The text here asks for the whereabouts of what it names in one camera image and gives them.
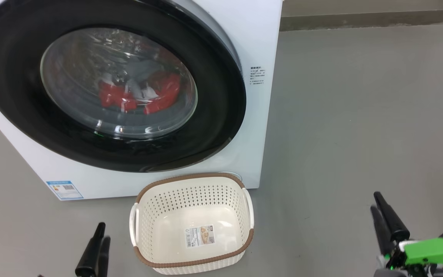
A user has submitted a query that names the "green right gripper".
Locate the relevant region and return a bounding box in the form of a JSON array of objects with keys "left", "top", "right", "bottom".
[{"left": 370, "top": 191, "right": 443, "bottom": 277}]

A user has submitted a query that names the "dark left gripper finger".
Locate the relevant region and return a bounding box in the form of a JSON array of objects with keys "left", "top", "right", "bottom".
[
  {"left": 75, "top": 222, "right": 106, "bottom": 277},
  {"left": 98, "top": 237, "right": 111, "bottom": 277}
]

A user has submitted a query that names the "black round glass washer door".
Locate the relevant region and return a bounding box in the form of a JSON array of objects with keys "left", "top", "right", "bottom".
[{"left": 0, "top": 0, "right": 247, "bottom": 173}]

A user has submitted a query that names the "cream perforated basket brown rim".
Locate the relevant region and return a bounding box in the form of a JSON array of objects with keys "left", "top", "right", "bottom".
[{"left": 129, "top": 172, "right": 255, "bottom": 275}]

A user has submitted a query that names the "printed product label sticker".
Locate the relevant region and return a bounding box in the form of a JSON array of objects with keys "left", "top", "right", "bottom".
[{"left": 185, "top": 225, "right": 215, "bottom": 248}]

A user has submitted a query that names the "white front-load washing machine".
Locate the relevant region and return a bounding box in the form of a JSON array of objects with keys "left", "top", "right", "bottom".
[{"left": 0, "top": 0, "right": 283, "bottom": 201}]

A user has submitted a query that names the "blue energy label sticker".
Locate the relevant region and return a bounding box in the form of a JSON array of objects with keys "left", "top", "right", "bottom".
[{"left": 46, "top": 180, "right": 84, "bottom": 200}]

